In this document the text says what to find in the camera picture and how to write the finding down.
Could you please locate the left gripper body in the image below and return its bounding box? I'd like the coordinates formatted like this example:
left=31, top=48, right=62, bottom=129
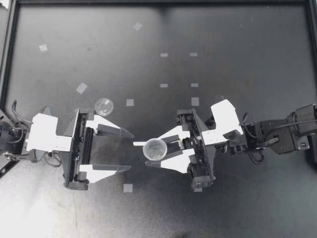
left=63, top=108, right=96, bottom=190

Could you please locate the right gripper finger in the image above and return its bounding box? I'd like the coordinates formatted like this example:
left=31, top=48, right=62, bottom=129
left=145, top=148, right=197, bottom=174
left=133, top=124, right=191, bottom=150

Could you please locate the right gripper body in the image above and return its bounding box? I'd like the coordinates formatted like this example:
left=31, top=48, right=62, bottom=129
left=175, top=108, right=217, bottom=193

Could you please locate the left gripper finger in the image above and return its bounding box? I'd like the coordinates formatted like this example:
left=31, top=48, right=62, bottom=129
left=86, top=115, right=135, bottom=139
left=79, top=163, right=132, bottom=184

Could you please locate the clear plastic cup lid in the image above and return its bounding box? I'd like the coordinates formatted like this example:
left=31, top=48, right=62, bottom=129
left=94, top=98, right=115, bottom=116

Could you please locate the small clear plastic cup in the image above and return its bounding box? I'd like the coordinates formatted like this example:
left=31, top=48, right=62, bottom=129
left=143, top=138, right=167, bottom=162

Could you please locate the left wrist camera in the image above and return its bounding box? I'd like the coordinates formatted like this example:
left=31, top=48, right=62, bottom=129
left=25, top=113, right=75, bottom=152

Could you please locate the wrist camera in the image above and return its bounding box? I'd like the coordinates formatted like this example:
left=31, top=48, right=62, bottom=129
left=201, top=98, right=244, bottom=147
left=25, top=113, right=75, bottom=152

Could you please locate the black cable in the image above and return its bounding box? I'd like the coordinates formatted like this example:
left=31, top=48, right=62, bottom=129
left=11, top=100, right=33, bottom=145
left=247, top=145, right=265, bottom=164

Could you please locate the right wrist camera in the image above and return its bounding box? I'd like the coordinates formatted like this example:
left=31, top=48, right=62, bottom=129
left=201, top=98, right=244, bottom=147

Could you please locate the black frame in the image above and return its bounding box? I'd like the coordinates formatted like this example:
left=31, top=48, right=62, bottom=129
left=0, top=0, right=317, bottom=176

